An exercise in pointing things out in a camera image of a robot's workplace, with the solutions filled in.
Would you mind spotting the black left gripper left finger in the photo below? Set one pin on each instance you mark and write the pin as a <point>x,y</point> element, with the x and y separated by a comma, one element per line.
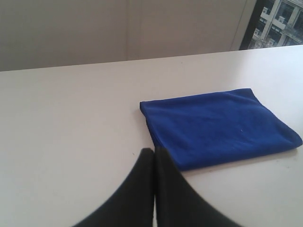
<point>132,204</point>

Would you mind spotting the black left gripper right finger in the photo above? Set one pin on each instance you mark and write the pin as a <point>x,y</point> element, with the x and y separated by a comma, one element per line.
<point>177,203</point>

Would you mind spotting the blue cloth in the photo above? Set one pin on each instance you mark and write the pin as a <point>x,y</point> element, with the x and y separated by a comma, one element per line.
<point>216,128</point>

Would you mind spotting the grey building outside window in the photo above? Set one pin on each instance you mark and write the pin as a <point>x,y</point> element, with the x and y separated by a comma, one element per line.
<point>280,24</point>

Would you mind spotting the black window frame post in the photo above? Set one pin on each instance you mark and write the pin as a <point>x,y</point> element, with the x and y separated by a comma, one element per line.
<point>256,13</point>

